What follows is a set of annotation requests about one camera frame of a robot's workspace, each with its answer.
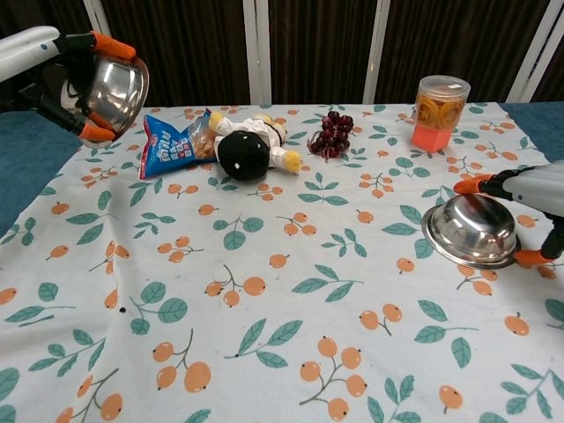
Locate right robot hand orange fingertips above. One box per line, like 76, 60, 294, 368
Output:
453, 160, 564, 269

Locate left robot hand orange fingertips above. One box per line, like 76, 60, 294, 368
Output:
0, 25, 137, 149

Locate stainless steel bowl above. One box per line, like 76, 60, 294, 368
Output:
421, 192, 523, 269
61, 56, 151, 145

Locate teal table cover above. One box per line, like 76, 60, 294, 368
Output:
0, 101, 564, 239

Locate clear jar orange base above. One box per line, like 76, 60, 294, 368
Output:
412, 75, 471, 154

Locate blue snack bag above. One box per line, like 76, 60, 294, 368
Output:
138, 108, 221, 181

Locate dark red grape bunch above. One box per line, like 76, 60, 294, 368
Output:
307, 110, 355, 160

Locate plush doll black head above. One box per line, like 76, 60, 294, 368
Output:
207, 110, 304, 182

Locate floral orange fruit tablecloth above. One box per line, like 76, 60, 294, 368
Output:
0, 101, 564, 423

